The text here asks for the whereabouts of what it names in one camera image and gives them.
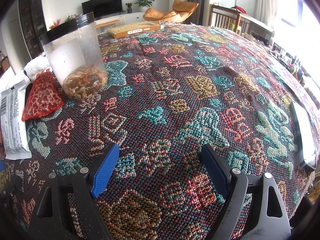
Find black television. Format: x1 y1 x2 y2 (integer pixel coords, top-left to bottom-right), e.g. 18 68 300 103
81 0 123 18

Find green potted plant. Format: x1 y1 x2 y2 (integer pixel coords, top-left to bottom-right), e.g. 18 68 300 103
134 0 155 12

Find wooden slatted chair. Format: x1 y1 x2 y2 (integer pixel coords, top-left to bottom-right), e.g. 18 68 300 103
209 4 251 34

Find yellow flat box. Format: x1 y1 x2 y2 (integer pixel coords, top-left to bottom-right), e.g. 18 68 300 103
107 21 164 39

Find black display cabinet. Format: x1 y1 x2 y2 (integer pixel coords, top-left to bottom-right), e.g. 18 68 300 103
18 0 47 59

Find clear jar black lid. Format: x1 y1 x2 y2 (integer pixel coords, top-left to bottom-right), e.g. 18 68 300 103
40 12 107 101

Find white tv cabinet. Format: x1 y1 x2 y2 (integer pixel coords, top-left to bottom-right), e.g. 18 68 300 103
95 12 144 34

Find colourful patterned table cloth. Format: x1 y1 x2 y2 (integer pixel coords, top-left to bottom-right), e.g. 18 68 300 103
1 24 319 239

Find white barcode package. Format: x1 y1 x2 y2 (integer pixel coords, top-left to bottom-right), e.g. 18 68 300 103
1 80 31 160

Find orange lounge chair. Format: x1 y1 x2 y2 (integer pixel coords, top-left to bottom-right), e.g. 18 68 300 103
143 0 199 23

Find red flower arrangement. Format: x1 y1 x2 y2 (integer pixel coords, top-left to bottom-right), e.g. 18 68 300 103
49 18 61 30

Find small wooden bench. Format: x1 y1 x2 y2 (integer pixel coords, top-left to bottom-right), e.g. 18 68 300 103
95 20 120 28

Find white rolled towel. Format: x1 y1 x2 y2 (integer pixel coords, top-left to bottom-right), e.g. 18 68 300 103
23 53 53 81

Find red mesh pouch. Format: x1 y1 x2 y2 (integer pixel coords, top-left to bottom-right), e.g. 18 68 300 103
22 69 65 121

